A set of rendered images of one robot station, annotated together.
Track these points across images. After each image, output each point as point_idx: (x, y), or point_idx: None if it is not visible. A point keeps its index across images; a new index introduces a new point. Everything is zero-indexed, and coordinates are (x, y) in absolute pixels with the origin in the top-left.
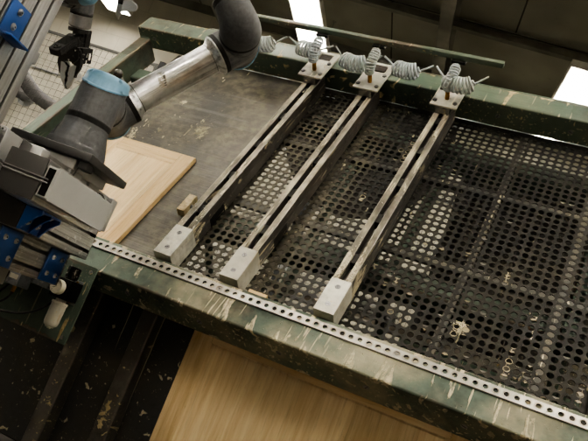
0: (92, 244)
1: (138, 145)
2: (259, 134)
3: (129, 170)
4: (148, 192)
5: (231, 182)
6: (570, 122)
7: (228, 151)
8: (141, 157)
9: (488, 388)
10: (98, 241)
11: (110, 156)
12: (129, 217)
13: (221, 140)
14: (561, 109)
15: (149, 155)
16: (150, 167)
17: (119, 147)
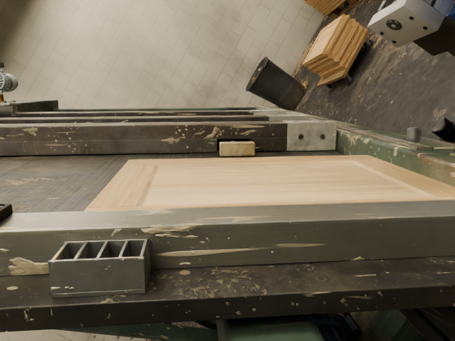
0: (418, 45)
1: (118, 189)
2: (74, 124)
3: (210, 180)
4: (246, 161)
5: (189, 122)
6: (34, 103)
7: (89, 162)
8: (160, 182)
9: (269, 108)
10: (384, 138)
11: (183, 202)
12: (309, 158)
13: (55, 168)
14: (19, 101)
15: (147, 177)
16: (183, 172)
17: (139, 202)
